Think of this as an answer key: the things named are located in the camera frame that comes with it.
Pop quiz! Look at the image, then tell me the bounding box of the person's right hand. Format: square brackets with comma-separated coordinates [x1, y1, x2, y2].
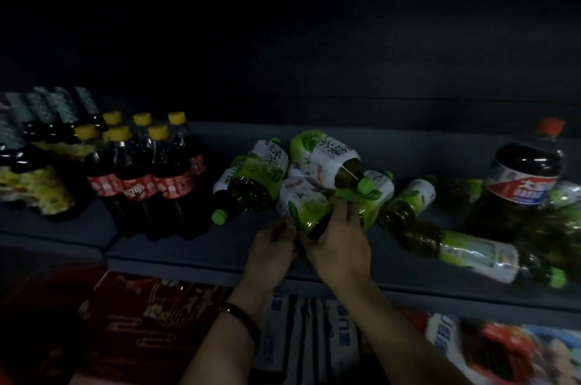
[299, 198, 373, 291]

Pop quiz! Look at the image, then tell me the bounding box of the person's left hand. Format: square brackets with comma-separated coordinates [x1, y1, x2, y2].
[240, 218, 300, 294]

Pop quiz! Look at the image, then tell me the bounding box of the green-cap tea bottle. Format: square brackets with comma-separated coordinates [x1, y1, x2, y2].
[211, 138, 290, 225]

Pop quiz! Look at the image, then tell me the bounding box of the pile of green tea bottles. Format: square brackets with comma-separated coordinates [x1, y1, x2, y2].
[277, 129, 581, 290]

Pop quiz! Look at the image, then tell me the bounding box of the dark grey metal shelf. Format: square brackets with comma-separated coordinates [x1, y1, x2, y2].
[0, 0, 581, 385]

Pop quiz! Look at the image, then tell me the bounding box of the cluster of small cola bottles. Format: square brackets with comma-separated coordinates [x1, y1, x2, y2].
[74, 111, 209, 241]

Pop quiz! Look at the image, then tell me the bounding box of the large dark soda bottle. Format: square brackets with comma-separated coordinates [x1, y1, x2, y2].
[467, 118, 567, 236]

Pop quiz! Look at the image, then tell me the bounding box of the person's right forearm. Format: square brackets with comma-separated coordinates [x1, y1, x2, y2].
[335, 280, 473, 385]

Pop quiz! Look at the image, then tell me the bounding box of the person's left forearm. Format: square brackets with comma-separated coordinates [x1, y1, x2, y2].
[179, 289, 273, 385]

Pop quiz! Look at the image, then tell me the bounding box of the stack of white blue packets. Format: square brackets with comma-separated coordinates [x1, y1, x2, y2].
[258, 291, 364, 385]

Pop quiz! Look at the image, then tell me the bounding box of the crumpled white blue packet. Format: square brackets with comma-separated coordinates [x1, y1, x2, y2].
[424, 312, 468, 365]

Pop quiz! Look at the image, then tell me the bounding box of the blue pack of coloured sponges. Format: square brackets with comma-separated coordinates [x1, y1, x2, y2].
[522, 325, 581, 385]

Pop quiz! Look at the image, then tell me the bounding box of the cluster of checked-neck sauce bottles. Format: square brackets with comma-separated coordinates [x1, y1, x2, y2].
[0, 86, 105, 222]

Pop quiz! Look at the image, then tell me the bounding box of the dark beaded bracelet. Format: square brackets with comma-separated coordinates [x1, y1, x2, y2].
[220, 303, 262, 346]

